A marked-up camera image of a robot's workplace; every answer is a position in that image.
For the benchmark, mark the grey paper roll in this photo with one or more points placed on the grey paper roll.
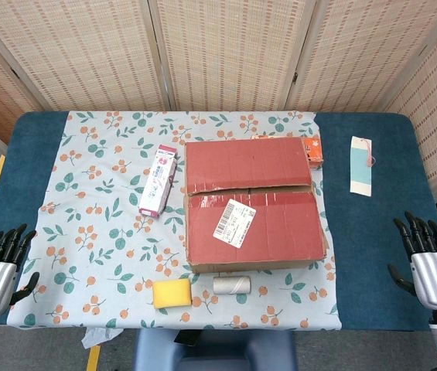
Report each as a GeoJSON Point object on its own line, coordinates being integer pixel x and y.
{"type": "Point", "coordinates": [230, 284]}

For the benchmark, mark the crumpled tissue paper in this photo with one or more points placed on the crumpled tissue paper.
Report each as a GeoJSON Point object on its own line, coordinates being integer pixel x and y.
{"type": "Point", "coordinates": [98, 336]}

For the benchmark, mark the right black-silver robot hand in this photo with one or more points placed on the right black-silver robot hand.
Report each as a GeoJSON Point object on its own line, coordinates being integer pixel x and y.
{"type": "Point", "coordinates": [436, 276]}

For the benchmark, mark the yellow sponge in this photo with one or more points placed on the yellow sponge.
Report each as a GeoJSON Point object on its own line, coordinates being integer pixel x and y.
{"type": "Point", "coordinates": [171, 293]}

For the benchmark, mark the small orange packet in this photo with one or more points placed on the small orange packet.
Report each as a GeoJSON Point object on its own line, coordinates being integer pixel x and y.
{"type": "Point", "coordinates": [314, 151]}

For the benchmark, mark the white-blue card with tassel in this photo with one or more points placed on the white-blue card with tassel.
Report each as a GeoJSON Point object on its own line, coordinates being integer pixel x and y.
{"type": "Point", "coordinates": [361, 170]}

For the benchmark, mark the large cardboard box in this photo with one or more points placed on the large cardboard box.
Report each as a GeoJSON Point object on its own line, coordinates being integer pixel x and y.
{"type": "Point", "coordinates": [257, 228]}

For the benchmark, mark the floral print tablecloth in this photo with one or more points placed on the floral print tablecloth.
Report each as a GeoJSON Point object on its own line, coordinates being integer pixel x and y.
{"type": "Point", "coordinates": [98, 239]}

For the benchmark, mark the pink-white toothpaste box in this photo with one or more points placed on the pink-white toothpaste box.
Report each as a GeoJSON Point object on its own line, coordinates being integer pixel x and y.
{"type": "Point", "coordinates": [157, 185]}

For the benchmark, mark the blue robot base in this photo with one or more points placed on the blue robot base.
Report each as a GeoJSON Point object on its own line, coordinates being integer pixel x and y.
{"type": "Point", "coordinates": [218, 351]}

